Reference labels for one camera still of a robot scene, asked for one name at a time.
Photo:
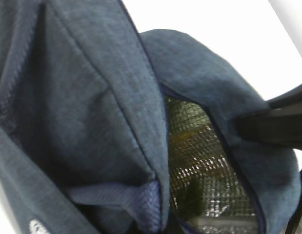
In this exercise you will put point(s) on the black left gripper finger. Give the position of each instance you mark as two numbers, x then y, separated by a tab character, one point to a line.
281	125

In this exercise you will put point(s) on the dark blue insulated lunch bag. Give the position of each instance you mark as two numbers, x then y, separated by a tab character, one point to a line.
105	130

